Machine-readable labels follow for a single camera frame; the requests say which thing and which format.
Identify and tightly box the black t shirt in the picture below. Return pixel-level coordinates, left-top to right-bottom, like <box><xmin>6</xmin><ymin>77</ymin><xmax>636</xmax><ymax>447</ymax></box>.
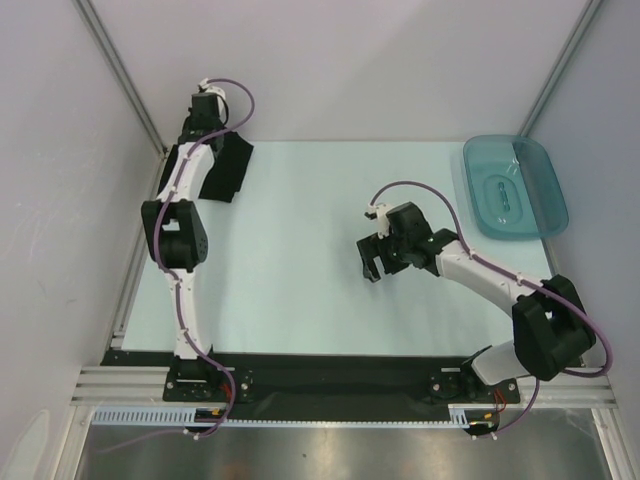
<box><xmin>199</xmin><ymin>132</ymin><xmax>254</xmax><ymax>203</ymax></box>
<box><xmin>156</xmin><ymin>144</ymin><xmax>179</xmax><ymax>195</ymax></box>

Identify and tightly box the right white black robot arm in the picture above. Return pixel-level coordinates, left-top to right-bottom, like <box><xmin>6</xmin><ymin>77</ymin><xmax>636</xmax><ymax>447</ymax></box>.
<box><xmin>356</xmin><ymin>202</ymin><xmax>596</xmax><ymax>401</ymax></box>

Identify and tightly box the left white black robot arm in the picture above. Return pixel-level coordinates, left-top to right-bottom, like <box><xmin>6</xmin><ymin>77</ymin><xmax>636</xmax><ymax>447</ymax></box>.
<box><xmin>141</xmin><ymin>87</ymin><xmax>229</xmax><ymax>402</ymax></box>

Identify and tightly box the teal transparent plastic bin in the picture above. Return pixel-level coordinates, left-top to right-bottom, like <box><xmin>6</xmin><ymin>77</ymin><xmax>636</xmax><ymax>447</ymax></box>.
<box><xmin>463</xmin><ymin>134</ymin><xmax>569</xmax><ymax>241</ymax></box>

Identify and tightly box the folded black t shirt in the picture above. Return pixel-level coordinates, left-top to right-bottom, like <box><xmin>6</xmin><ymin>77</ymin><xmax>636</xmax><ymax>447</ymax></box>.
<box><xmin>156</xmin><ymin>144</ymin><xmax>179</xmax><ymax>195</ymax></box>

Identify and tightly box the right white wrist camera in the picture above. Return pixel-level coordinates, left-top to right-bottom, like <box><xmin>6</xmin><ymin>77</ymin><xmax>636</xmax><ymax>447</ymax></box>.
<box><xmin>364</xmin><ymin>203</ymin><xmax>393</xmax><ymax>239</ymax></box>

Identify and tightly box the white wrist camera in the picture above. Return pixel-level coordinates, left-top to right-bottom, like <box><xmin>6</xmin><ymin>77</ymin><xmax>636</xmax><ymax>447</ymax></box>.
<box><xmin>198</xmin><ymin>78</ymin><xmax>226</xmax><ymax>100</ymax></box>
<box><xmin>364</xmin><ymin>203</ymin><xmax>393</xmax><ymax>239</ymax></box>

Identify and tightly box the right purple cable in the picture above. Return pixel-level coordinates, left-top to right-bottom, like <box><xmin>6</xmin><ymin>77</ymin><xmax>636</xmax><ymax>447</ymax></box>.
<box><xmin>368</xmin><ymin>180</ymin><xmax>617</xmax><ymax>441</ymax></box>

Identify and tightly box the purple cable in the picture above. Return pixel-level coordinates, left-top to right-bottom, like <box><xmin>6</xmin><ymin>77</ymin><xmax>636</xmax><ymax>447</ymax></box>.
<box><xmin>368</xmin><ymin>180</ymin><xmax>617</xmax><ymax>441</ymax></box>
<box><xmin>94</xmin><ymin>78</ymin><xmax>256</xmax><ymax>451</ymax></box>

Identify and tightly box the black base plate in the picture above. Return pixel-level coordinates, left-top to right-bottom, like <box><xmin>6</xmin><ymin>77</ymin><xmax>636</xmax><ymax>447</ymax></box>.
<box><xmin>102</xmin><ymin>350</ymin><xmax>521</xmax><ymax>423</ymax></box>

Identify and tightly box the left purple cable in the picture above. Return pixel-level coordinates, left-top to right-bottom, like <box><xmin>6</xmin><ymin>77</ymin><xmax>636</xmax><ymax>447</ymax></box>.
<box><xmin>94</xmin><ymin>78</ymin><xmax>256</xmax><ymax>451</ymax></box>

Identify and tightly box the aluminium frame rail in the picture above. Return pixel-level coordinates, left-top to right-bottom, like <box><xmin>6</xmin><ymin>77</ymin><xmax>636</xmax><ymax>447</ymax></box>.
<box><xmin>71</xmin><ymin>366</ymin><xmax>617</xmax><ymax>409</ymax></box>

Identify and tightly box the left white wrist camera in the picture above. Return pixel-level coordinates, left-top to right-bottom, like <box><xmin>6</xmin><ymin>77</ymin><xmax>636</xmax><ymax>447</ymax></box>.
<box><xmin>198</xmin><ymin>78</ymin><xmax>226</xmax><ymax>100</ymax></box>

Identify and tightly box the white slotted cable duct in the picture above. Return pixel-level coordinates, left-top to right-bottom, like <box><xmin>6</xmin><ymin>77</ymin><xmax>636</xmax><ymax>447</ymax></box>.
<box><xmin>92</xmin><ymin>407</ymin><xmax>234</xmax><ymax>427</ymax></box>

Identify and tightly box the right aluminium corner post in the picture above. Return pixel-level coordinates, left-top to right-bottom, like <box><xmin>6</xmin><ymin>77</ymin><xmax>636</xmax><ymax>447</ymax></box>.
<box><xmin>518</xmin><ymin>0</ymin><xmax>608</xmax><ymax>137</ymax></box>

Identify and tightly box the aluminium corner post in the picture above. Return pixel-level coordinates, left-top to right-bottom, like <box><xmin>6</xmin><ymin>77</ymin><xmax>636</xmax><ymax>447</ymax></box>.
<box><xmin>518</xmin><ymin>0</ymin><xmax>608</xmax><ymax>137</ymax></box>
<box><xmin>71</xmin><ymin>0</ymin><xmax>167</xmax><ymax>155</ymax></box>

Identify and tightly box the left aluminium corner post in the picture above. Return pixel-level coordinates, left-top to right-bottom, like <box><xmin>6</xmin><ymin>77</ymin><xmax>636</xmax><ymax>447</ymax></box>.
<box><xmin>71</xmin><ymin>0</ymin><xmax>167</xmax><ymax>155</ymax></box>

